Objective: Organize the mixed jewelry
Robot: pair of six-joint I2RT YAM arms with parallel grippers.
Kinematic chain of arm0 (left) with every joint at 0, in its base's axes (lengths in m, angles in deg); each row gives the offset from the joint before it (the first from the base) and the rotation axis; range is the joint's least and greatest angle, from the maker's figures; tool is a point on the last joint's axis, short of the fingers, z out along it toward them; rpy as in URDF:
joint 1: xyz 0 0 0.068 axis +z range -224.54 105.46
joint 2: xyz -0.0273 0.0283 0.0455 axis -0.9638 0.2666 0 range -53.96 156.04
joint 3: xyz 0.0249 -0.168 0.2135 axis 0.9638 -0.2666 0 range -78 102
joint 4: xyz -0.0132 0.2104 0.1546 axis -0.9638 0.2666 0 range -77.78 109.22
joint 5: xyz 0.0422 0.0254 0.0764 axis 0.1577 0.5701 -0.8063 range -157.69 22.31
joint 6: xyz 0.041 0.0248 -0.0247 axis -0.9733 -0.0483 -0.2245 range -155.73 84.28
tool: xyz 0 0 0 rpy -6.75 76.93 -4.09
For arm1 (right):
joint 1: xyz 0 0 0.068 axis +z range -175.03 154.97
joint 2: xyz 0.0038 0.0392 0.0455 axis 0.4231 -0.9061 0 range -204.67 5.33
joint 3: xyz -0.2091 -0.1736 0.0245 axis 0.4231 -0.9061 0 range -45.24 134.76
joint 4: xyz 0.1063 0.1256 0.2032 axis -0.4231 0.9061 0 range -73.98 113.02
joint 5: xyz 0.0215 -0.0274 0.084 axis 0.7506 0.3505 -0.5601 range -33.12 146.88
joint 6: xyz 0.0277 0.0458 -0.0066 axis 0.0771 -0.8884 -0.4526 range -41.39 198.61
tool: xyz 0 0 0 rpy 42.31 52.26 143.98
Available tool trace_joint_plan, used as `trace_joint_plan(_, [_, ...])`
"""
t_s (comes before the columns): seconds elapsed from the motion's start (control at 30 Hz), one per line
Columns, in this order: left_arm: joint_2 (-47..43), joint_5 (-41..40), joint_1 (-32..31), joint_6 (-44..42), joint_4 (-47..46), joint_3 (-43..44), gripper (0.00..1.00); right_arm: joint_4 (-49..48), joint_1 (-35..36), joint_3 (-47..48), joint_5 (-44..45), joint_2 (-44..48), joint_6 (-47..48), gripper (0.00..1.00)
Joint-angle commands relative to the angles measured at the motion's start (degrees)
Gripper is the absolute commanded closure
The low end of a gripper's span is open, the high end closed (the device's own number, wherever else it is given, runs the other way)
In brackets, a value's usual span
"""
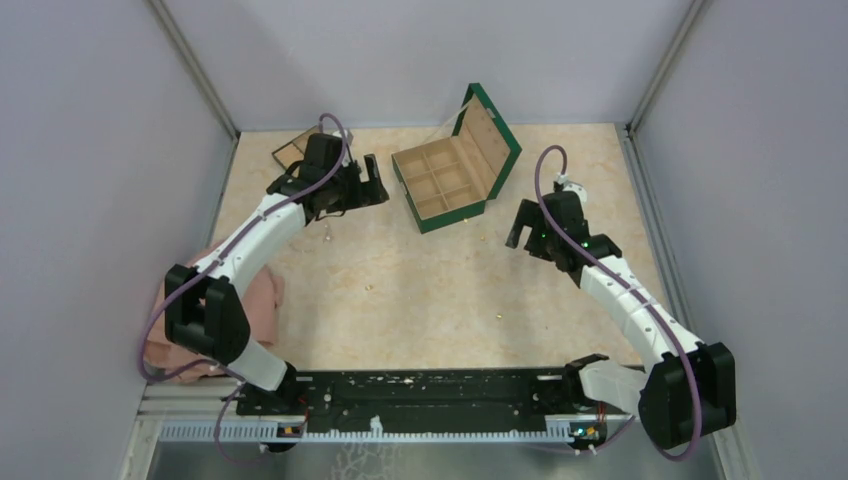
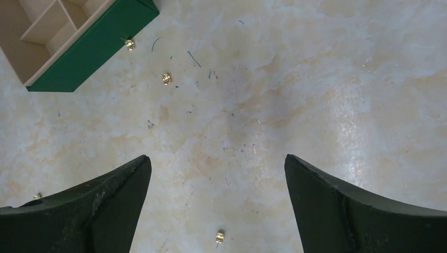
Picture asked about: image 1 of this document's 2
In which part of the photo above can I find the white cable duct strip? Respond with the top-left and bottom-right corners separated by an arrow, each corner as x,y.
159,420 -> 574,444

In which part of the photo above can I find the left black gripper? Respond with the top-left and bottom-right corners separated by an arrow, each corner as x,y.
326,153 -> 388,214

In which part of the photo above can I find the green jewelry box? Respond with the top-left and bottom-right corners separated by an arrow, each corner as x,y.
391,83 -> 522,234

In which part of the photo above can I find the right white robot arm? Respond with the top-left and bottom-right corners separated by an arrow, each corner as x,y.
506,190 -> 737,450

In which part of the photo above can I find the aluminium frame rail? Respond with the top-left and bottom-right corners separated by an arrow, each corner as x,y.
118,377 -> 238,479

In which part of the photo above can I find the green jewelry tray insert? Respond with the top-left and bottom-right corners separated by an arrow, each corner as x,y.
271,125 -> 354,174

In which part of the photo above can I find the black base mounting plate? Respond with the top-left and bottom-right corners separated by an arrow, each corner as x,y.
236,367 -> 618,436

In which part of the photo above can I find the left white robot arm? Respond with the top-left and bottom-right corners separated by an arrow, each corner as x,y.
163,133 -> 389,414

